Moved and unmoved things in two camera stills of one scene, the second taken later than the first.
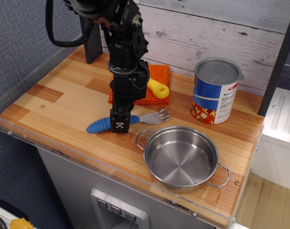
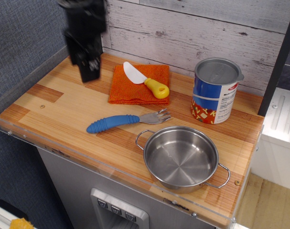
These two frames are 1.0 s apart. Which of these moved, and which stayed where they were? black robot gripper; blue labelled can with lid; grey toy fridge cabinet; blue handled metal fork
Moved: black robot gripper
Stayed: blue labelled can with lid; grey toy fridge cabinet; blue handled metal fork
